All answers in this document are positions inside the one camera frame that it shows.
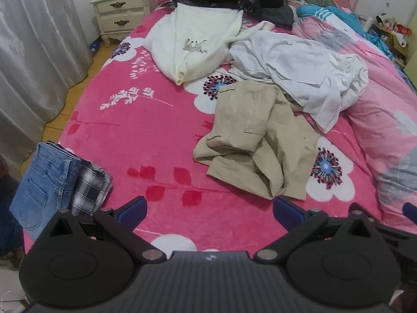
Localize blue jeans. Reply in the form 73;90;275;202
9;142;82;242

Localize cream sweater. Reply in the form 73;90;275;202
143;3;276;87

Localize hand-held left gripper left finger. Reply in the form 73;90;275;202
48;196;167;264

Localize pink floral blanket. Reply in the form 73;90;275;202
21;0;388;255

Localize black white plaid shirt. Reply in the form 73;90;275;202
70;160;113;217

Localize pale yellow cabinet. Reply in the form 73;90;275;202
403;39;417;88

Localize cream nightstand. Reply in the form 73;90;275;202
90;0;154;44

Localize dark grey cloth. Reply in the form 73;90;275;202
261;5;295;28

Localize cluttered cardboard box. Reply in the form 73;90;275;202
368;13;411;59

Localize beige pants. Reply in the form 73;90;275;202
193;81;321;201

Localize grey curtain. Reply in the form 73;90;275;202
0;0;93;170

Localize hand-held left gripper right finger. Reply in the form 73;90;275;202
254;197;376;264

